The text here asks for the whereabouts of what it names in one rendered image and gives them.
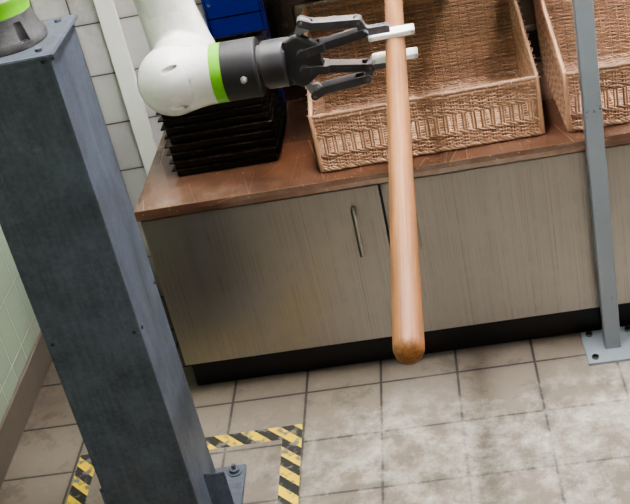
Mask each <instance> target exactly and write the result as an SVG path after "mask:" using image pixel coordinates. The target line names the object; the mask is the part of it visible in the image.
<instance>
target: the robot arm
mask: <svg viewBox="0 0 630 504"><path fill-rule="evenodd" d="M133 2H134V5H135V7H136V10H137V13H138V15H139V18H140V21H141V24H142V27H143V30H144V32H145V36H146V39H147V42H148V45H149V48H150V51H151V52H150V53H149V54H148V55H147V56H146V57H145V58H144V59H143V61H142V62H141V64H140V66H139V69H138V73H137V87H138V91H139V93H140V96H141V98H142V99H143V101H144V102H145V103H146V104H147V106H148V107H150V108H151V109H152V110H154V111H155V112H157V113H159V114H162V115H166V116H181V115H184V114H187V113H190V112H192V111H194V110H197V109H200V108H203V107H206V106H210V105H214V104H219V103H225V102H231V101H237V100H243V99H249V98H255V97H262V96H264V95H265V94H266V87H267V88H269V89H276V88H282V87H288V86H292V85H298V86H302V87H306V88H307V90H308V91H309V92H310V94H311V98H312V99H313V100H318V99H319V98H321V97H322V96H324V95H325V94H328V93H332V92H336V91H340V90H344V89H348V88H352V87H356V86H359V85H363V84H367V83H370V82H371V81H372V76H373V72H374V71H375V70H378V69H384V68H386V51H384V52H378V53H373V54H372V57H370V59H328V58H323V57H322V55H321V53H322V52H325V51H326V50H328V49H331V48H335V47H338V46H341V45H344V44H347V43H350V42H354V41H357V40H360V39H363V38H365V39H367V38H368V41H369V42H373V41H378V40H384V39H390V38H396V37H401V36H407V35H413V34H414V33H415V30H414V24H413V23H411V24H405V25H399V26H394V27H390V26H389V23H388V22H383V23H377V24H372V25H367V24H366V23H365V22H364V20H363V19H362V16H361V15H360V14H354V15H342V16H329V17H316V18H312V17H308V16H304V15H299V16H298V17H297V21H296V28H295V32H293V33H291V34H290V35H288V36H286V37H280V38H274V39H269V40H263V41H261V42H260V44H259V42H258V40H257V39H256V38H255V37H254V36H253V37H247V38H241V39H235V40H229V41H223V42H217V43H216V42H215V41H214V39H213V37H212V35H211V34H210V32H209V30H208V28H207V26H206V24H205V22H204V20H203V19H202V17H201V15H200V13H199V11H198V9H197V7H196V5H195V2H194V0H133ZM343 28H352V29H349V30H346V31H343V32H339V33H336V34H333V35H330V36H327V37H320V38H317V39H311V38H309V37H307V36H305V35H303V34H302V33H307V32H308V31H309V30H311V31H317V30H330V29H343ZM47 35H48V31H47V28H46V25H45V24H44V23H43V22H42V21H41V20H40V19H39V18H38V17H37V16H36V14H35V13H34V11H33V9H32V7H31V4H30V2H29V0H0V57H5V56H9V55H12V54H15V53H18V52H21V51H24V50H26V49H29V48H31V47H33V46H35V45H36V44H38V43H40V42H41V41H43V40H44V39H45V38H46V37H47ZM337 72H358V73H354V74H350V75H346V76H342V77H338V78H334V79H330V80H326V81H324V82H321V83H320V82H312V81H313V80H314V79H315V78H316V77H317V76H318V75H319V74H329V73H337Z"/></svg>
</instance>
